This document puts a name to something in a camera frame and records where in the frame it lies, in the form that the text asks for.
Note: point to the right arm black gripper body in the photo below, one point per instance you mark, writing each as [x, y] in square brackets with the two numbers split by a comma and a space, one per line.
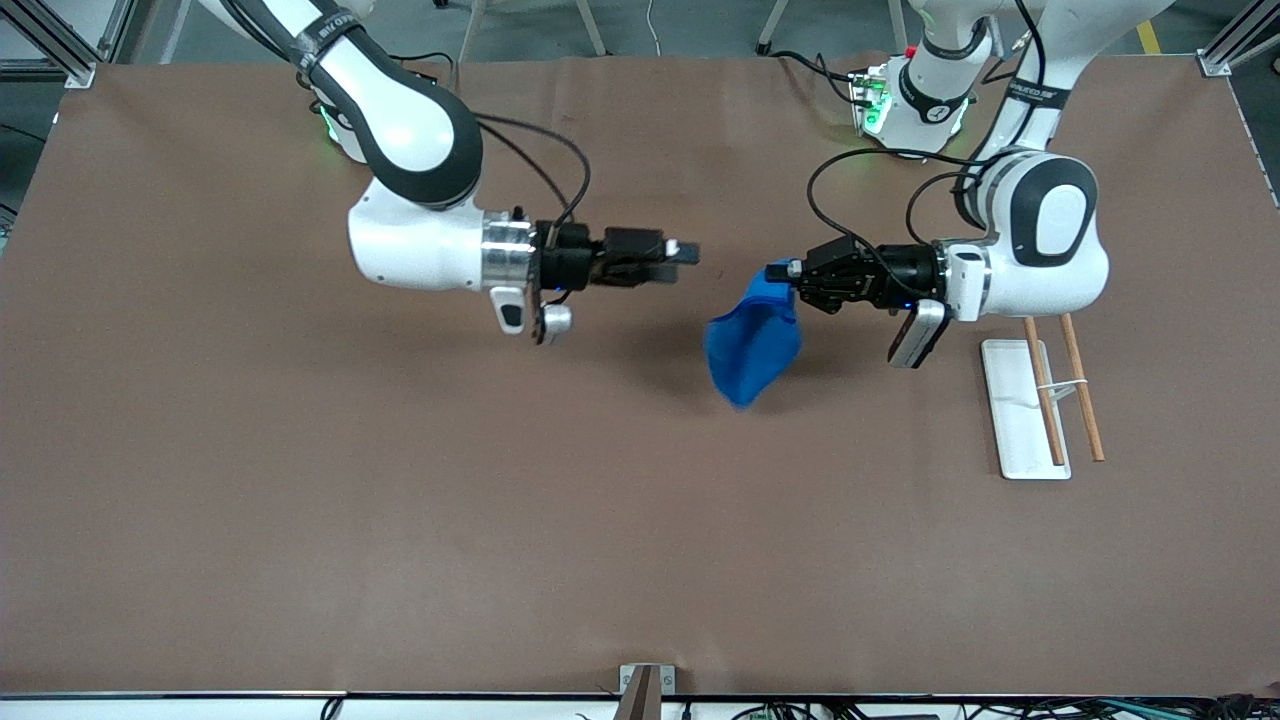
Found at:
[568, 262]

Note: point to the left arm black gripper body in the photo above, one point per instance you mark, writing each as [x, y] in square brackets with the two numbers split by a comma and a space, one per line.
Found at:
[893, 273]

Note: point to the blue microfibre towel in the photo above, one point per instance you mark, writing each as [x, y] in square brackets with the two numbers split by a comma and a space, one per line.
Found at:
[750, 345]

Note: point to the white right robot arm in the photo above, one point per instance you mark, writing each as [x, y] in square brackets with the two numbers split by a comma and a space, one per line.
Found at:
[410, 130]

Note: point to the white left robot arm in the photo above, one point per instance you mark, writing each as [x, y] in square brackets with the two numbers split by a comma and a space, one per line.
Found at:
[1060, 220]

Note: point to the white towel rack base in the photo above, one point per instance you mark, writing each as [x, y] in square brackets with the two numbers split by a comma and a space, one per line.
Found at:
[1015, 420]

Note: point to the wooden dowel rod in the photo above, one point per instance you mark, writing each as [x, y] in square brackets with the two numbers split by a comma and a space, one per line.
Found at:
[1083, 390]
[1046, 400]

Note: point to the white rubber band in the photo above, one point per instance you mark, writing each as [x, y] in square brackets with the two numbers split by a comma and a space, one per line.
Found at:
[1070, 385]

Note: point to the grey metal stand leg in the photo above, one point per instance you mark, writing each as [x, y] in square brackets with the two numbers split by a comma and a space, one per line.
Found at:
[772, 28]
[897, 25]
[592, 30]

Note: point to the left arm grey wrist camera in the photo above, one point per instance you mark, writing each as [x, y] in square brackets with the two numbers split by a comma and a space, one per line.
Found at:
[918, 335]

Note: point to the aluminium frame post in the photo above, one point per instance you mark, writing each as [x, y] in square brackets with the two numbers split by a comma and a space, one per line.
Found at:
[1235, 45]
[50, 45]

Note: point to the grey metal camera mount bracket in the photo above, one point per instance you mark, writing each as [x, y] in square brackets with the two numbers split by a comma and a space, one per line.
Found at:
[646, 690]

